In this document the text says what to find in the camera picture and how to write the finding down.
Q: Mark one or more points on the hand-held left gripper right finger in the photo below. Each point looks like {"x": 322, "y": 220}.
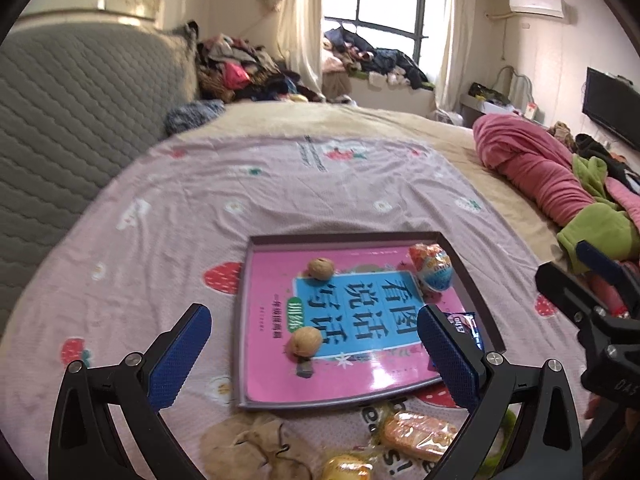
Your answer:
{"x": 447, "y": 360}

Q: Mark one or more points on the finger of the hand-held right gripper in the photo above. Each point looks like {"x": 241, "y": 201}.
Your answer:
{"x": 570, "y": 295}
{"x": 595, "y": 256}

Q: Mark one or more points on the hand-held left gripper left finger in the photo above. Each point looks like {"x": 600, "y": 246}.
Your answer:
{"x": 180, "y": 355}

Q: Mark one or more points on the blue cookie packet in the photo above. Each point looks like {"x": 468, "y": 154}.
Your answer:
{"x": 467, "y": 327}

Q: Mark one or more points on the dark shallow cardboard box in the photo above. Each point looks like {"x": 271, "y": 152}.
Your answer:
{"x": 242, "y": 360}

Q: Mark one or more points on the clear orange-print cracker packet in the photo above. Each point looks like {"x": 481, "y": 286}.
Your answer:
{"x": 420, "y": 435}

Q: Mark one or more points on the green fuzzy scrunchie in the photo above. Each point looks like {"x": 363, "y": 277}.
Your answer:
{"x": 506, "y": 425}

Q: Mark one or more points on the blue egg-shaped toy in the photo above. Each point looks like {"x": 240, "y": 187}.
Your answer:
{"x": 432, "y": 267}

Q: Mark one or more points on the beige scrunchie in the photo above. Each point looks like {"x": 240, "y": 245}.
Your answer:
{"x": 250, "y": 447}

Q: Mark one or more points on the walnut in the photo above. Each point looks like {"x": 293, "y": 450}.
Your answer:
{"x": 306, "y": 342}
{"x": 320, "y": 269}

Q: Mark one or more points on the yellow rice cracker packet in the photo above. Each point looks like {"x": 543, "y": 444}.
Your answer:
{"x": 347, "y": 467}

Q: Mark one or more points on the person's right hand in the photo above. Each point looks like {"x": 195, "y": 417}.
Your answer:
{"x": 591, "y": 406}

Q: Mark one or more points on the green fleece blanket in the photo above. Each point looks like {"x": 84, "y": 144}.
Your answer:
{"x": 600, "y": 230}

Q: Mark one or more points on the pink and blue book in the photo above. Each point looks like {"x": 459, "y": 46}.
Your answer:
{"x": 270, "y": 320}

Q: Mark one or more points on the black clothing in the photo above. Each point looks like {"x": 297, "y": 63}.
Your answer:
{"x": 595, "y": 147}

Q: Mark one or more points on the pink quilt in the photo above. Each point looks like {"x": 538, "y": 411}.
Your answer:
{"x": 530, "y": 160}

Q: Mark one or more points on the black television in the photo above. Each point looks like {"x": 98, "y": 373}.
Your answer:
{"x": 610, "y": 105}

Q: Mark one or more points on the pink strawberry-print bedsheet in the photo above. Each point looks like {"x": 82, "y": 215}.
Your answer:
{"x": 250, "y": 190}

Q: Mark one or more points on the white desk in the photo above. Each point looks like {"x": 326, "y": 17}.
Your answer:
{"x": 480, "y": 107}

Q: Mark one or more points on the dark blue floral cloth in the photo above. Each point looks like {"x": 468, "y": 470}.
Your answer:
{"x": 192, "y": 115}

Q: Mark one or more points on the white air conditioner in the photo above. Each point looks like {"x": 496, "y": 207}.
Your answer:
{"x": 540, "y": 7}

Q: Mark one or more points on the cream curtain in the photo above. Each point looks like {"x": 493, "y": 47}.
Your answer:
{"x": 457, "y": 35}
{"x": 300, "y": 25}

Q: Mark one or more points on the grey quilted headboard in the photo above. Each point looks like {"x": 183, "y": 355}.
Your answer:
{"x": 75, "y": 110}

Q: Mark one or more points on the pile of mixed clothes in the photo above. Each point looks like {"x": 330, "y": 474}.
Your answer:
{"x": 240, "y": 72}

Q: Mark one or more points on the pile of dark clothes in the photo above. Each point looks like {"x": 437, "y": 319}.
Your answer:
{"x": 380, "y": 62}

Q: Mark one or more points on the white curved metal frame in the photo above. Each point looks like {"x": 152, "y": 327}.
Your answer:
{"x": 520, "y": 82}

